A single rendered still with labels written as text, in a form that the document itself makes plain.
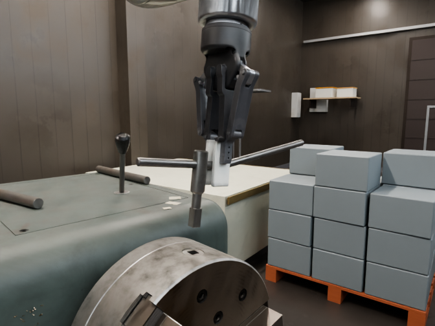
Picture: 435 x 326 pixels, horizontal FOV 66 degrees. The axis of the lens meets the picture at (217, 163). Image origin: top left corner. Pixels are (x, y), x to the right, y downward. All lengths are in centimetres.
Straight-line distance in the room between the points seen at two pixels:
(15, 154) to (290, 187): 288
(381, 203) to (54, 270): 229
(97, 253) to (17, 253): 11
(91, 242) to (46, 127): 373
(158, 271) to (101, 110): 423
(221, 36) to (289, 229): 248
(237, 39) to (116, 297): 39
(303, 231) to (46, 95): 312
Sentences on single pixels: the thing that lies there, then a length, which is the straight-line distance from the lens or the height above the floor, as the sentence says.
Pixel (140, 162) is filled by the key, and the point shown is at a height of 138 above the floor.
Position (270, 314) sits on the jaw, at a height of 112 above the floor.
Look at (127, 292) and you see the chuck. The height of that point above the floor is 121.
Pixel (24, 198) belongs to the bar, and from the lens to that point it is 78.
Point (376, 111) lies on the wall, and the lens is 937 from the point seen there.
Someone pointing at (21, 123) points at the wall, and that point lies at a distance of 416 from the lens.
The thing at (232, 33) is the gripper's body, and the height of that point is 155.
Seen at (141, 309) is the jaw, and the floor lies 120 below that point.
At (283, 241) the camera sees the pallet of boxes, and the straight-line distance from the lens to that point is 294.
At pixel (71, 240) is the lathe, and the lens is 57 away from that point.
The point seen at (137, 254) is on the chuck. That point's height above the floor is 123.
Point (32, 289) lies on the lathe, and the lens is 55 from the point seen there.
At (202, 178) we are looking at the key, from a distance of 49.
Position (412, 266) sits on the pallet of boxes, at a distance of 268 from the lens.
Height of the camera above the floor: 144
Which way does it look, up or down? 8 degrees down
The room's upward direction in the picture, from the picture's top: straight up
